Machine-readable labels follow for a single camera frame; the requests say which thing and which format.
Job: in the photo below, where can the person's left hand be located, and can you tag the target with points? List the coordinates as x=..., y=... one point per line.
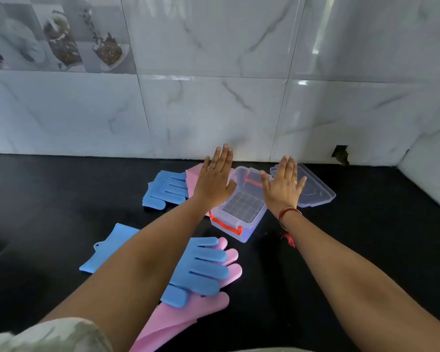
x=214, y=183

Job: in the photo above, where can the person's right hand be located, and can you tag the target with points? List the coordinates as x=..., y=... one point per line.
x=284, y=190

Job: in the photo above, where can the pink rubber glove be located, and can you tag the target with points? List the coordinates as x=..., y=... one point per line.
x=193, y=179
x=176, y=322

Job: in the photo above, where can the transparent plastic lid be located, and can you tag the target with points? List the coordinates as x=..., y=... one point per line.
x=315, y=194

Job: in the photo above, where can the transparent plastic box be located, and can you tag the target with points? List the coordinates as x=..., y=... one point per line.
x=242, y=208

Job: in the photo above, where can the blue rubber glove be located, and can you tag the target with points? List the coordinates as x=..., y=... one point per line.
x=201, y=267
x=165, y=188

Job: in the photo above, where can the person's right forearm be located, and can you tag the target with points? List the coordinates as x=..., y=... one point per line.
x=352, y=289

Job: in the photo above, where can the person's left forearm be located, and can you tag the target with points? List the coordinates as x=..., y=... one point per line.
x=139, y=274

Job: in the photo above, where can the person's light patterned shirt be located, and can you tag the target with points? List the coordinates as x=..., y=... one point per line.
x=40, y=337

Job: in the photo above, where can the dessert picture wall tile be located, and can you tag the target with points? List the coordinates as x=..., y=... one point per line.
x=58, y=40

